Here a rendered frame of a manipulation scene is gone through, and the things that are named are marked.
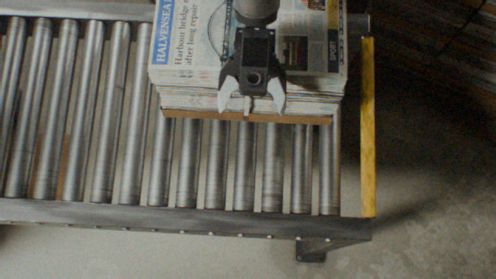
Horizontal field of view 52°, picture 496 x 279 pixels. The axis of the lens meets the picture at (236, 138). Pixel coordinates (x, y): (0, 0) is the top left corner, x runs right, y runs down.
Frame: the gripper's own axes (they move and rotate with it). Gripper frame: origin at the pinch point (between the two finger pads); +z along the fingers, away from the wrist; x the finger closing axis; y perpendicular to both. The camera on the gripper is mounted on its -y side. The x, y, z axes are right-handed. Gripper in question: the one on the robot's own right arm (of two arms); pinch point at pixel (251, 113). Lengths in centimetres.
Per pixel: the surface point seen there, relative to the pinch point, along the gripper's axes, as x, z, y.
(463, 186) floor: -81, 82, 67
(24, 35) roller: 58, 6, 34
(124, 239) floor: 46, 96, 42
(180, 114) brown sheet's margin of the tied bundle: 16.0, 12.0, 13.6
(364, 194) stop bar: -25.5, 24.1, 4.2
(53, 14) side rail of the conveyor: 51, 2, 38
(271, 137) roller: -4.6, 18.6, 15.3
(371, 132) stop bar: -27.1, 16.1, 16.0
